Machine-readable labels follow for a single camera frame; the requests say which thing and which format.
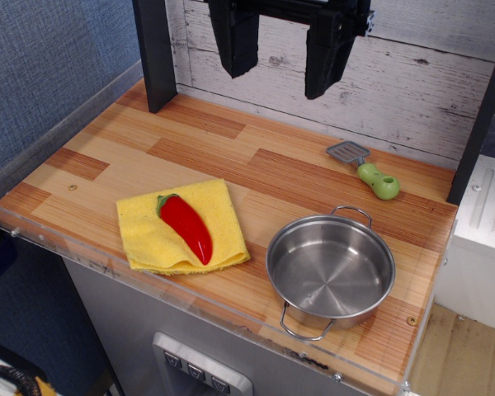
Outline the black frame post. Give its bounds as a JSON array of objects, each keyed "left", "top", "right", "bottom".
[
  {"left": 446, "top": 65, "right": 495, "bottom": 205},
  {"left": 132, "top": 0, "right": 177, "bottom": 113}
]

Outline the black right frame post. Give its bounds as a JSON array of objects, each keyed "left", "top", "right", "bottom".
[{"left": 446, "top": 65, "right": 495, "bottom": 205}]

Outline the silver control panel with buttons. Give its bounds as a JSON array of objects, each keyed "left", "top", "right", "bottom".
[{"left": 152, "top": 332, "right": 254, "bottom": 395}]

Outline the red toy chili pepper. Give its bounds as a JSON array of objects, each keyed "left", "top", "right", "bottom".
[{"left": 156, "top": 194, "right": 213, "bottom": 266}]

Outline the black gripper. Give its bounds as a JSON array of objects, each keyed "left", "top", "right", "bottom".
[{"left": 207, "top": 1, "right": 375, "bottom": 100}]

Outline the stainless steel pot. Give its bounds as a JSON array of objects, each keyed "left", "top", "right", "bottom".
[{"left": 266, "top": 205, "right": 396, "bottom": 342}]

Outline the clear acrylic table guard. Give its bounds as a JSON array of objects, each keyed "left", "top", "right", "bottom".
[{"left": 0, "top": 66, "right": 456, "bottom": 395}]

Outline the green handled toy spatula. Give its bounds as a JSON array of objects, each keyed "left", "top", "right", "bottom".
[{"left": 326, "top": 141, "right": 400, "bottom": 200}]

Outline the white aluminium side block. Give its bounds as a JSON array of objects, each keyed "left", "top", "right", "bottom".
[{"left": 455, "top": 155, "right": 495, "bottom": 248}]

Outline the black left frame post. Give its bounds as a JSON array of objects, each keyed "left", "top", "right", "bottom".
[{"left": 132, "top": 0, "right": 177, "bottom": 113}]

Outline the yellow folded cloth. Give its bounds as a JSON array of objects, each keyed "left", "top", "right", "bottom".
[{"left": 116, "top": 179, "right": 250, "bottom": 276}]

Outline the black coiled cable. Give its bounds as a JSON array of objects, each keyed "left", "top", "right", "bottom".
[{"left": 0, "top": 360, "right": 42, "bottom": 396}]

